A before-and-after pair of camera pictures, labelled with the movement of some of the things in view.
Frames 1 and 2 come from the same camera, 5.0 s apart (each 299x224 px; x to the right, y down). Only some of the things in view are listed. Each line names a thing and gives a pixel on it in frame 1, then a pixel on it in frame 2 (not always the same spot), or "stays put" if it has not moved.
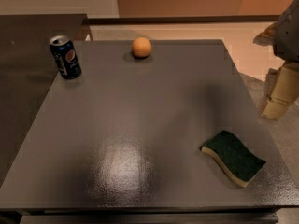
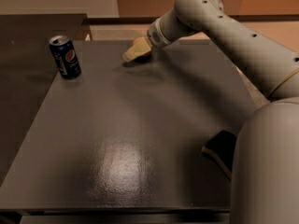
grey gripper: (288, 36) to (155, 36)
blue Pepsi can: (65, 57) stays put
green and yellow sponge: (238, 164) stays put
